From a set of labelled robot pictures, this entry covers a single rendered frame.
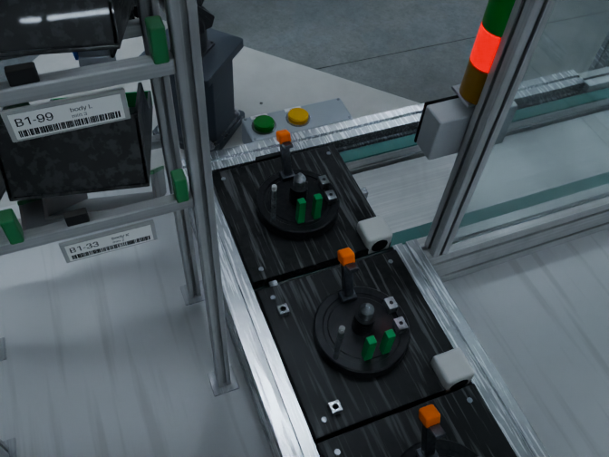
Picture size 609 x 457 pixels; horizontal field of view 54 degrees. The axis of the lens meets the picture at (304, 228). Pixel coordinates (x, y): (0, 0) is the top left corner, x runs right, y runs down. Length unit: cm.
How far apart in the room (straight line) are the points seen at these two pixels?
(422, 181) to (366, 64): 182
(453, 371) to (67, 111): 61
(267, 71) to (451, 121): 73
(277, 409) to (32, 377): 40
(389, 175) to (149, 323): 52
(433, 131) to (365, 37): 233
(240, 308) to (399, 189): 41
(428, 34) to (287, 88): 189
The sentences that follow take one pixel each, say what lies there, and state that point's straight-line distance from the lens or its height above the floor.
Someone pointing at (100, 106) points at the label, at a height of 144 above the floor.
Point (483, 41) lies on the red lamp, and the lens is 76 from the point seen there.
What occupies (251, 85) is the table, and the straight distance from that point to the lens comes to 142.
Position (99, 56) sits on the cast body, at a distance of 92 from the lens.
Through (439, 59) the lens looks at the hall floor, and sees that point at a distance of 308.
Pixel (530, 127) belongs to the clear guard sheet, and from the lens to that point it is 89.
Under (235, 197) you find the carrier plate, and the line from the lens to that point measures 104.
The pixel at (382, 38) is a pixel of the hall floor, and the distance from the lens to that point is 315.
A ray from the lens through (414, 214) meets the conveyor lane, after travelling 112.
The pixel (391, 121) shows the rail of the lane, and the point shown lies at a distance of 122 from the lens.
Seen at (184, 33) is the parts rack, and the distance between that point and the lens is 47.
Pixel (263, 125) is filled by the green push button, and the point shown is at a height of 97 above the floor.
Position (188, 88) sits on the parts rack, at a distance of 49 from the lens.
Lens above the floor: 176
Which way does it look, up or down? 52 degrees down
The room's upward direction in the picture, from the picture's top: 6 degrees clockwise
